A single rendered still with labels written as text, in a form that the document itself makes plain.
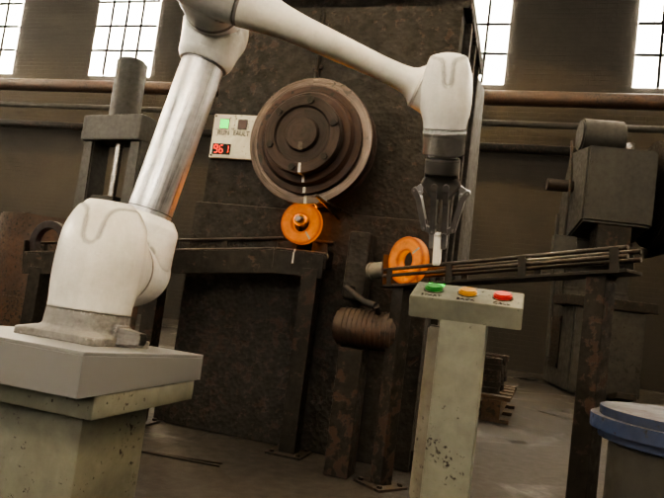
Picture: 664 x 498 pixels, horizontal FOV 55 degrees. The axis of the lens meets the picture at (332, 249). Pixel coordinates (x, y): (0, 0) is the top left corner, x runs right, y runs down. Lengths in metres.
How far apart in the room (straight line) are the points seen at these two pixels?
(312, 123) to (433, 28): 0.62
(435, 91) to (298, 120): 1.02
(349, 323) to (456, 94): 0.95
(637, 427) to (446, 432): 0.46
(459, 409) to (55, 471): 0.79
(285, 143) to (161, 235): 0.97
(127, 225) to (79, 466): 0.43
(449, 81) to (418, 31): 1.24
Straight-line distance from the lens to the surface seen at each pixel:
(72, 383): 1.06
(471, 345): 1.41
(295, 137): 2.27
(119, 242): 1.24
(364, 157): 2.28
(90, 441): 1.22
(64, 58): 11.58
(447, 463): 1.44
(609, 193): 6.35
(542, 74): 8.84
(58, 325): 1.25
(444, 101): 1.33
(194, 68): 1.53
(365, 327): 2.03
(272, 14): 1.40
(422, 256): 1.98
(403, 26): 2.59
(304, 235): 2.31
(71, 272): 1.24
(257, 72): 2.70
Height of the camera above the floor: 0.54
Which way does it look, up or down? 5 degrees up
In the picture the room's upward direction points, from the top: 7 degrees clockwise
